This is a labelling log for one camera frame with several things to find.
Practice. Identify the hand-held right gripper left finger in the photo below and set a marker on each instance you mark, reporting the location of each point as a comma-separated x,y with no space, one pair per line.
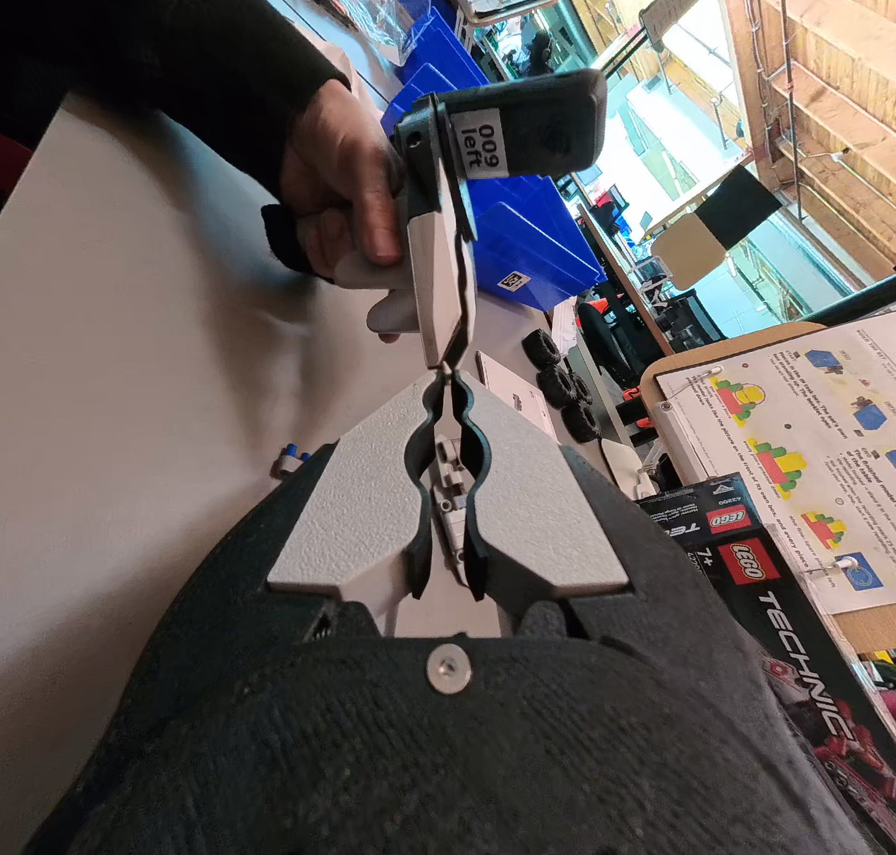
343,519

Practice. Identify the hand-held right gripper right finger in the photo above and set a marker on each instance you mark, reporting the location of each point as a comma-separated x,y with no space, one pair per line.
539,519

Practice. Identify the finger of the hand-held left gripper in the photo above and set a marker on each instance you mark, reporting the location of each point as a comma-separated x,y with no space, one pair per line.
471,288
434,274

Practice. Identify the grey toothed toy brick jaw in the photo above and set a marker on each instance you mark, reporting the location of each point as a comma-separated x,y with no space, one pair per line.
290,461

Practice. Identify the grey toy brick assembly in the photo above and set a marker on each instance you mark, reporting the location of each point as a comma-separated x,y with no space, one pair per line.
448,501

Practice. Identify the person's left forearm black sleeve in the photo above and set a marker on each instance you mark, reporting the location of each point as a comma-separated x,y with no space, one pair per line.
175,43

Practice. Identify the grey desk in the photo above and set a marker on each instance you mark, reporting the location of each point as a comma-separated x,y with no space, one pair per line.
140,379

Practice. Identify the person's left hand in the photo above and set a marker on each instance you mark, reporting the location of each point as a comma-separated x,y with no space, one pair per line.
336,169

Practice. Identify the blue plastic bin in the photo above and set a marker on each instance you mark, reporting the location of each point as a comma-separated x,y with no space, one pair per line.
539,246
413,88
434,39

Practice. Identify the black toy tyre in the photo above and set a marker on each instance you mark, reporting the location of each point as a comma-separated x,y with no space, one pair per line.
563,386
542,349
581,422

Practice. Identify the white curved plastic part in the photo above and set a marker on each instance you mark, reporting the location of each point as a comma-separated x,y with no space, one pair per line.
623,466

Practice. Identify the white paper leaflet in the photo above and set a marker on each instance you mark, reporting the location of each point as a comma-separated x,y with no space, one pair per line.
514,393

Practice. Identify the black office chair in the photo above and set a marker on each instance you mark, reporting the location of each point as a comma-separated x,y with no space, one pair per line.
602,340

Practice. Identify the sign on stand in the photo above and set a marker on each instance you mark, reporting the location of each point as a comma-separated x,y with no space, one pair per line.
668,4

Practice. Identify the clear plastic bag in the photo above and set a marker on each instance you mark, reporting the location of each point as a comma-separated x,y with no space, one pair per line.
378,8

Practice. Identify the black and beige panel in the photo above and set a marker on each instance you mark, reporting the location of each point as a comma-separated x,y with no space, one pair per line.
735,211

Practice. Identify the brick building guide poster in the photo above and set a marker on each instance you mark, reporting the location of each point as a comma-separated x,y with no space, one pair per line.
784,463

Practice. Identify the black toy set box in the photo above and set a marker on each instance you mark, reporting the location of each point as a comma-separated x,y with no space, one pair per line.
791,610

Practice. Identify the printed instruction sheet board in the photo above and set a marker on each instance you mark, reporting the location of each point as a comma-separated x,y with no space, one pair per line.
868,631

